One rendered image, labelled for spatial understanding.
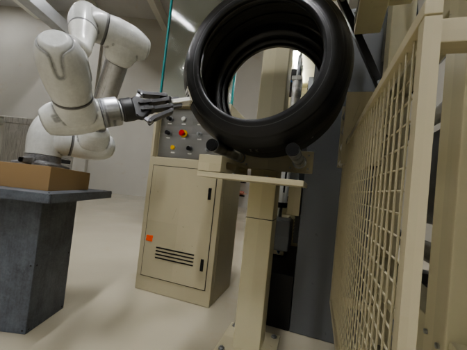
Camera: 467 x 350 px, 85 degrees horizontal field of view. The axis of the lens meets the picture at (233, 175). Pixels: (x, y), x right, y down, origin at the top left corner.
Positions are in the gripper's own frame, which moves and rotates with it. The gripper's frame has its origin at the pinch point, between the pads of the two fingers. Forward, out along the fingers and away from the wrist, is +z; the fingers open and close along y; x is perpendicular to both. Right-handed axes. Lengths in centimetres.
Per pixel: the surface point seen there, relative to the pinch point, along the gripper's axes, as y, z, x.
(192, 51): -15.3, 8.7, 7.0
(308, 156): 32, 49, -6
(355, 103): 20, 65, 14
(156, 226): 27, -8, -101
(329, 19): 1, 40, 36
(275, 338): 107, 23, -55
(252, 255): 63, 20, -37
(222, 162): 25.4, 6.0, -0.1
